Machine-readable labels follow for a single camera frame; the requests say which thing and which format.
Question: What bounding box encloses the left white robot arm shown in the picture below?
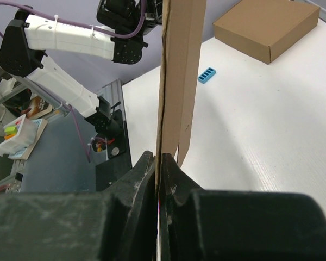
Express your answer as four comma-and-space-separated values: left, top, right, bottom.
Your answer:
0, 1, 163, 136

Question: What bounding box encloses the cardboard box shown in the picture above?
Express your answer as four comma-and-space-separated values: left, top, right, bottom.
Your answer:
213, 0, 320, 64
154, 0, 208, 195

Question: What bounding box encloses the book on side table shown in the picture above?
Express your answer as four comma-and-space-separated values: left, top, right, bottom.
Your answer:
21, 96, 53, 120

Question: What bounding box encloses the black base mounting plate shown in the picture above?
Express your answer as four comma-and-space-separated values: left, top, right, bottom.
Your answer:
93, 105, 132, 191

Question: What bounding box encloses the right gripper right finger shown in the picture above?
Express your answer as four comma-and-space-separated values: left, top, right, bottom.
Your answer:
159, 154, 326, 260

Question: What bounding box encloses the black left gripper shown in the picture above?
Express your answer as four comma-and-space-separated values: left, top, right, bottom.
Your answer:
96, 0, 163, 35

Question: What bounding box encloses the white plastic storage bin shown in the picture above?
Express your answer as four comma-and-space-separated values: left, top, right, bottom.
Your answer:
0, 114, 38, 157

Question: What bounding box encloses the blue plastic rack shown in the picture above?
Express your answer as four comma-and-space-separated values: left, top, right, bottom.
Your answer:
197, 67, 216, 84

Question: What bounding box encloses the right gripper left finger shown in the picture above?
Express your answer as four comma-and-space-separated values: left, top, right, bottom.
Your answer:
0, 151, 158, 260

